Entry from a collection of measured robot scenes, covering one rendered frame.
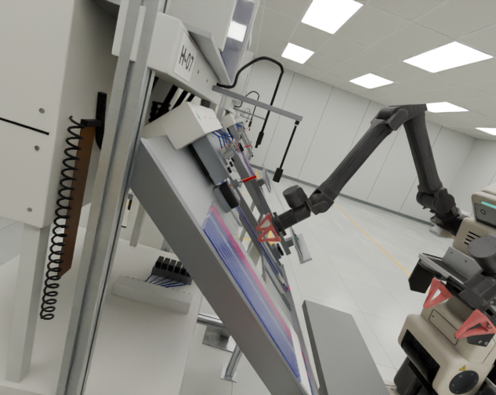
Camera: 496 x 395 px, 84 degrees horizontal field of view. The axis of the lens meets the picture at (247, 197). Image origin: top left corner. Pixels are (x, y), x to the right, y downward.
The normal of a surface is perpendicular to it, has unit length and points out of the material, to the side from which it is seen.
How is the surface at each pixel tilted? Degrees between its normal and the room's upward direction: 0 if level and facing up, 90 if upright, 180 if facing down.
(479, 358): 90
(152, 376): 0
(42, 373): 0
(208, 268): 90
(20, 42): 90
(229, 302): 90
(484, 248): 63
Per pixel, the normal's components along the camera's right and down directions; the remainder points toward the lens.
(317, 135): 0.01, 0.27
